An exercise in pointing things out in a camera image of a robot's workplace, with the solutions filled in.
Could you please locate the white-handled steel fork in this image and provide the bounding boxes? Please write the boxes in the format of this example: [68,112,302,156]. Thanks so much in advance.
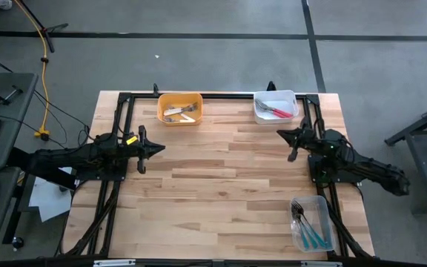
[163,113,196,124]
[163,105,194,117]
[176,102,199,114]

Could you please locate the black tripod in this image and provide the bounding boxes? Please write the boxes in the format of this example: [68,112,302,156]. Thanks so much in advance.
[13,0,70,53]

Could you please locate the clear plastic bin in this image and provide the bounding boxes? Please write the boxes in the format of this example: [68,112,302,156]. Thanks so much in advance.
[289,195,337,254]

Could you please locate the silver table bracket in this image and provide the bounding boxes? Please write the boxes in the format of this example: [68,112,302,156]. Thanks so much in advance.
[300,260,343,267]
[93,258,136,267]

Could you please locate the red-handled steel fork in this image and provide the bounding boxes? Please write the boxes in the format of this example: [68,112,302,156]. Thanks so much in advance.
[256,103,293,119]
[255,99,285,115]
[254,98,295,117]

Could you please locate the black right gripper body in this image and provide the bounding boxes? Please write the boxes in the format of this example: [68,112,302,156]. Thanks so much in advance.
[287,116,328,163]

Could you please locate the grey desk with keyboard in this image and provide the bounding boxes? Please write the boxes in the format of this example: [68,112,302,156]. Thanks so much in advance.
[0,72,39,171]

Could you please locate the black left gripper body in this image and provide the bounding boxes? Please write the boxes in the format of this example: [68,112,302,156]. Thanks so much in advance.
[119,125,148,175]

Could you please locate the white plastic bin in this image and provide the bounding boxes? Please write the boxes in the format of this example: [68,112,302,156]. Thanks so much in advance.
[253,90,300,125]

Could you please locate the yellow plastic bin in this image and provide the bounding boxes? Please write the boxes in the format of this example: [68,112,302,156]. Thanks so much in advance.
[156,92,204,128]

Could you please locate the white paper sheets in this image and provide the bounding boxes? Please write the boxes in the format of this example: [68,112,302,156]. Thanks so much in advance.
[27,166,74,223]

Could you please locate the black aluminium table frame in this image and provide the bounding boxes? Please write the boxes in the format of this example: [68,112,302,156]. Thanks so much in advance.
[63,90,376,260]

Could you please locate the yellow cable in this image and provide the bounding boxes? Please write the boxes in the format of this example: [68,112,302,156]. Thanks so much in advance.
[13,0,51,142]

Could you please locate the teal-handled steel fork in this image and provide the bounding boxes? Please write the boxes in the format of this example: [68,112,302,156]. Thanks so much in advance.
[293,200,328,248]
[291,207,320,250]
[291,202,310,250]

